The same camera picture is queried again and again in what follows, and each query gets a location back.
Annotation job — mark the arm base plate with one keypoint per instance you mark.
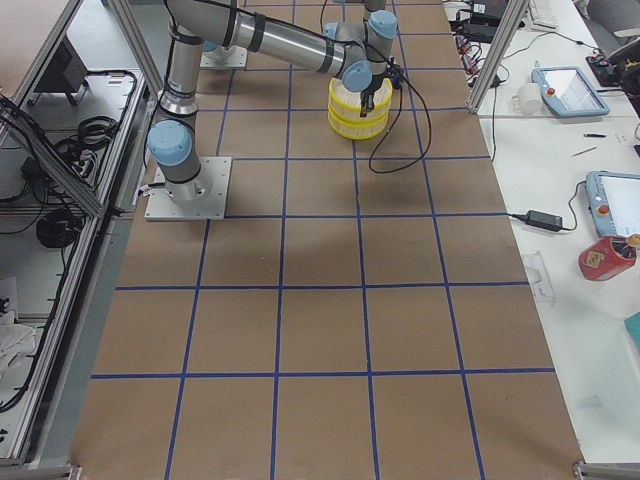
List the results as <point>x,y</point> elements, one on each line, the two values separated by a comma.
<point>224,58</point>
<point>202,198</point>

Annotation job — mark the blue teach pendant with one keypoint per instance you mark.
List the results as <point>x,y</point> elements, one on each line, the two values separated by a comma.
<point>614,202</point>
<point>567,92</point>

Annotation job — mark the yellow steamer layer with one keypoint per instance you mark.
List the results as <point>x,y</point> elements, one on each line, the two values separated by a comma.
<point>347,105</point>
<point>357,130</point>

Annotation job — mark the near blue teach pendant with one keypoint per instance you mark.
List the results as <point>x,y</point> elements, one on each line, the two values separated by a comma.
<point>614,202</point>

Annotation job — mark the red emergency stop box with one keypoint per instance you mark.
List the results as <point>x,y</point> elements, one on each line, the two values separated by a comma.
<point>608,257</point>

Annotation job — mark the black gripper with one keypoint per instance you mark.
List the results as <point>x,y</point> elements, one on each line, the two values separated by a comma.
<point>369,95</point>

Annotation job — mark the white cloth rag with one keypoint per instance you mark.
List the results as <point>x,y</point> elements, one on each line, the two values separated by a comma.
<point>17,340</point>

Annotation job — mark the yellow steamer bottom layer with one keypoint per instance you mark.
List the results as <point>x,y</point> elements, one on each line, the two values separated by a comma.
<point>357,130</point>

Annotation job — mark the white mug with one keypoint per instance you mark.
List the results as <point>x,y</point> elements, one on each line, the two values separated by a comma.
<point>527,100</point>

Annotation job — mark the far blue teach pendant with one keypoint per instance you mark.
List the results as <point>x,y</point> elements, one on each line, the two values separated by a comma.
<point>567,92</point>

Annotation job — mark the aluminium frame post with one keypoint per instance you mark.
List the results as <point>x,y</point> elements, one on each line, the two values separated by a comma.
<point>506,30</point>

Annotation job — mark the black power adapter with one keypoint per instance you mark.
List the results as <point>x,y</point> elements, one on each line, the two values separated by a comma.
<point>541,220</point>

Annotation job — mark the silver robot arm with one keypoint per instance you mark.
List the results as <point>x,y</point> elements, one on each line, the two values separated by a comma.
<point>220,35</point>

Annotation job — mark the clear plastic bracket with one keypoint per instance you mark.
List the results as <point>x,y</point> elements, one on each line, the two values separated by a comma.
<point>538,278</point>

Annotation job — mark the yellow steamer top layer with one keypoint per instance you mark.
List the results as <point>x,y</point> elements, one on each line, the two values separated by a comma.
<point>347,105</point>

